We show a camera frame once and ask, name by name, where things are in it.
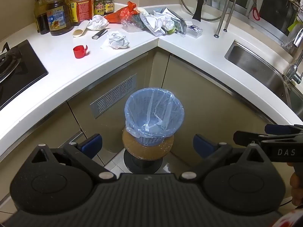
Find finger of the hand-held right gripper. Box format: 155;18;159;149
233;131;303;147
265;124;303;135

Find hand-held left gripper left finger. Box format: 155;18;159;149
31;134;116;182

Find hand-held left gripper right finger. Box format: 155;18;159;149
179;134;267;182

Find blue lined waste basket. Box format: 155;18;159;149
124;88;185;146

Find small white blue box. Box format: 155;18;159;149
187;24;203;38

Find white paper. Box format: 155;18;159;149
87;15;109;31
107;31;130;50

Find white foam net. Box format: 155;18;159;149
140;11;166;37

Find orange-red plastic bag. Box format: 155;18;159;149
104;1;138;24

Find person's right hand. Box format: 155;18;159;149
290;170;303;206

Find brown round stool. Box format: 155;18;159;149
122;127;174;174

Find grey cabinet vent grille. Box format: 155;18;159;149
90;74;138;119

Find steel faucet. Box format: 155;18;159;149
283;27;303;86

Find person's patterned clothing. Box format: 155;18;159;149
272;208;303;227

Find steel sink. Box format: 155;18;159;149
224;40;303;114

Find black gas stove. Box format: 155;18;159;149
0;39;49;111

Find green plastic item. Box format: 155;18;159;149
287;16;303;32

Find black lighter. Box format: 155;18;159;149
92;29;108;40

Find cardboard tube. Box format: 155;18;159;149
72;20;90;38

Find metal dish rack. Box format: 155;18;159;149
214;0;303;50

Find crushed clear plastic bottle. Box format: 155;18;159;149
121;14;145;33

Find red scissors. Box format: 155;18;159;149
248;0;261;21

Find oil bottle blue label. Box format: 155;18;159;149
46;0;74;36

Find dark sauce bottle yellow cap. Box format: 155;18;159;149
34;0;51;35

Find dark green box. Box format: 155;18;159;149
132;14;145;29

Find large sauce jar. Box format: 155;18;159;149
92;0;105;17

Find small sauce jar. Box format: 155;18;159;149
103;0;115;13

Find glass pot lid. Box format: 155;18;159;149
179;0;235;22

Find oil bottle red handle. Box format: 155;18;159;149
69;0;94;26

